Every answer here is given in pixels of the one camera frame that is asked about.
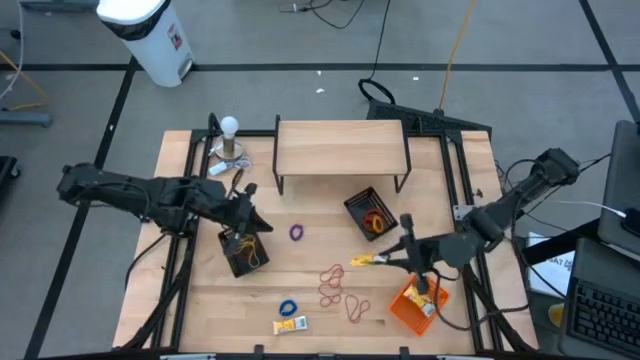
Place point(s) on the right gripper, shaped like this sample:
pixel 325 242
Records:
pixel 425 250

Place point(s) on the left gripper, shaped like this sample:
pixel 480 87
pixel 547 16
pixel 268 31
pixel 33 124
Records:
pixel 237 215

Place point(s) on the yellow crayon pack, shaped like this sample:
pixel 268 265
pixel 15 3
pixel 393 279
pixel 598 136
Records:
pixel 362 260
pixel 287 326
pixel 426 309
pixel 411 296

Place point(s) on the orange mesh tray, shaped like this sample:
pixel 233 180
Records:
pixel 407 320

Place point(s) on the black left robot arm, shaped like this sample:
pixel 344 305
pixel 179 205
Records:
pixel 125 192

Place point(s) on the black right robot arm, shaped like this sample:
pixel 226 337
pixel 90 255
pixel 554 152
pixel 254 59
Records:
pixel 515 200

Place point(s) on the wooden desk shelf riser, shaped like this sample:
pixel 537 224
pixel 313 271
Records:
pixel 340 147

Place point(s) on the black desk bar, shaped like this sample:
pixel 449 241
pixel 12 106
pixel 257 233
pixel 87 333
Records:
pixel 550 248

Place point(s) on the black mesh tray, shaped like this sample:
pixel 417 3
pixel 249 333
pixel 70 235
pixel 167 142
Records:
pixel 357 202
pixel 242 270

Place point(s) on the light bulb table lamp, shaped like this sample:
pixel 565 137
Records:
pixel 229 127

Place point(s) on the black perforated panel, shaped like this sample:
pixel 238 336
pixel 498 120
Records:
pixel 425 120

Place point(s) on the white printed paper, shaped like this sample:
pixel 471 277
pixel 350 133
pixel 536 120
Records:
pixel 552 275

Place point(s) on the small yellow object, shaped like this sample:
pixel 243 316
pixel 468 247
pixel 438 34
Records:
pixel 555 315

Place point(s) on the white trash bin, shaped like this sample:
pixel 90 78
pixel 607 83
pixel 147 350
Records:
pixel 155 45

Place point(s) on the grey laptop black keyboard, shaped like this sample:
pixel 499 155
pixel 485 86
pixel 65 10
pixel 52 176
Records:
pixel 600 315

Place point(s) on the black phone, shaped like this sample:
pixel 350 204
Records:
pixel 632 222

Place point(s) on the grey closed laptop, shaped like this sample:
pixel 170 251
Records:
pixel 622 175

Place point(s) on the grey floor stand foot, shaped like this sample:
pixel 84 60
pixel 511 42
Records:
pixel 25 119

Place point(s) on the black floor object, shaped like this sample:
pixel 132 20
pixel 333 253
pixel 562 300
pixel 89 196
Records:
pixel 7 170

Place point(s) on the black aluminium table frame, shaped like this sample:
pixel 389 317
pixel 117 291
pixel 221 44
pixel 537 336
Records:
pixel 260 133

